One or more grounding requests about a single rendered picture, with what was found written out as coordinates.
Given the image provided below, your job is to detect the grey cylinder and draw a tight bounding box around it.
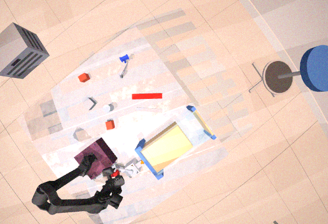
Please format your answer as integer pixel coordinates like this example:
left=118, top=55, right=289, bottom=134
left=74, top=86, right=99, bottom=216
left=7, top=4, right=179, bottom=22
left=103, top=105, right=114, bottom=112

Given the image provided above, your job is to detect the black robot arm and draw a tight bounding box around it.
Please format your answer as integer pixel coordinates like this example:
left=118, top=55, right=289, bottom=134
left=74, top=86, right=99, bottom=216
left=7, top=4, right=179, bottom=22
left=32, top=153, right=125, bottom=215

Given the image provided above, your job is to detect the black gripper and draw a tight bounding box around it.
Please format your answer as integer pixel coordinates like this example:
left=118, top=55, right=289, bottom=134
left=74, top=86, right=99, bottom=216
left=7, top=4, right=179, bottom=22
left=102, top=167, right=122, bottom=194

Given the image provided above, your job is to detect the red flat bar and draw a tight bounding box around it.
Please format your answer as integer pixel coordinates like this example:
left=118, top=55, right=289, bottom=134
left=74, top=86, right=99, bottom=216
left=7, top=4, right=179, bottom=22
left=132, top=93, right=162, bottom=99

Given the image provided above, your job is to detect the orange cube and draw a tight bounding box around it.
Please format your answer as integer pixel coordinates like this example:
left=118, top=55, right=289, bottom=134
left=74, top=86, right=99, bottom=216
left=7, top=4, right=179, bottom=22
left=106, top=120, right=115, bottom=130
left=78, top=73, right=90, bottom=83

